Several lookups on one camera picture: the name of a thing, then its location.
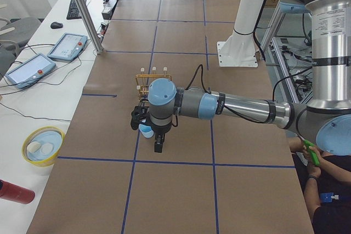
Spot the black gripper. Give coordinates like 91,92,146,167
154,133,165,153

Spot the light blue plastic cup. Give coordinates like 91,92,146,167
139,124,154,139

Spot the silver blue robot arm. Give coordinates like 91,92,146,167
146,0,350,156

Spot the yellow bowl with blue lid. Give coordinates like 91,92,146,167
21,126,65,167

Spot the far blue teach pendant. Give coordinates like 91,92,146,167
47,33,88,62

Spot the blue teach pendant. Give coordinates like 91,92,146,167
5,53,56,89
47,33,88,62

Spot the near blue teach pendant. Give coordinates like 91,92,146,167
5,53,56,89

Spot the black keyboard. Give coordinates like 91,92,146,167
66,0,82,20

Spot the red cylindrical bottle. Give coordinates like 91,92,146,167
1,180,35,204

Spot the black computer mouse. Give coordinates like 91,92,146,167
50,21,63,29

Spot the seated person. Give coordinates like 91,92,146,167
288,137,350,233

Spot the grey office chair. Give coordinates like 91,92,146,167
1,17,41,76

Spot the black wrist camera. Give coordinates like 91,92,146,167
131,106,151,130

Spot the gold wire cup holder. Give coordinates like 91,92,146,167
135,67,172,104

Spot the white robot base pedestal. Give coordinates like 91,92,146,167
217,0,265,67

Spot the aluminium frame post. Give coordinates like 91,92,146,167
75,0,104,54

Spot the green handled tool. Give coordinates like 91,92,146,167
303,139,320,166

